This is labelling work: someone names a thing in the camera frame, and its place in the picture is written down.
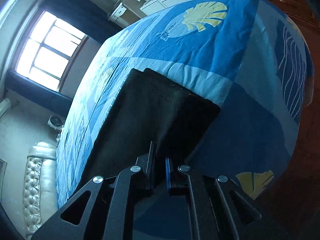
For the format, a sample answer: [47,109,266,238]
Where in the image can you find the black pants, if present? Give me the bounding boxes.
[78,68,220,188]

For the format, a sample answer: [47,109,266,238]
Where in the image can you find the bright bedroom window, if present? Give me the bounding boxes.
[15,11,87,92]

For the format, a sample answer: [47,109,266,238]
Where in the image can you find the white desk fan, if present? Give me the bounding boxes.
[47,115,64,131]

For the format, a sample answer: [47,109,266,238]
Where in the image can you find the cream tufted leather headboard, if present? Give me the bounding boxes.
[23,142,58,239]

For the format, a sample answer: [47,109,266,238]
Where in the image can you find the blue patterned bedspread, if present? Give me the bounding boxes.
[56,0,314,206]

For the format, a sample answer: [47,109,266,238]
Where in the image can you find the white dressing table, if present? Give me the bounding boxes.
[108,0,153,28]

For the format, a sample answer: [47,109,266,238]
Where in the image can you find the dark blue curtain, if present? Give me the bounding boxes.
[41,0,122,44]

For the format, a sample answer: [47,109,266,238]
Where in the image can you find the white wall air conditioner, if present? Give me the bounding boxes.
[0,98,11,118]

